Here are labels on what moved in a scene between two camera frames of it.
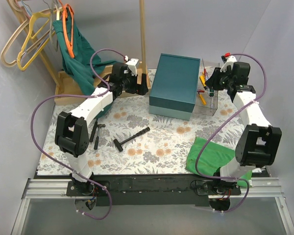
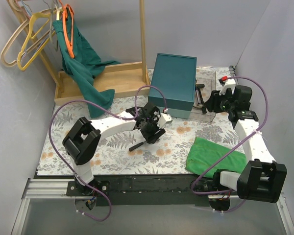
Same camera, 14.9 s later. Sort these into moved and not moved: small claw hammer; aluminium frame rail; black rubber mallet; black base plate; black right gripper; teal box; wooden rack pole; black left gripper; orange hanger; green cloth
Moved: small claw hammer; black rubber mallet; black left gripper; black right gripper
Not moved: black base plate; green cloth; orange hanger; teal box; aluminium frame rail; wooden rack pole
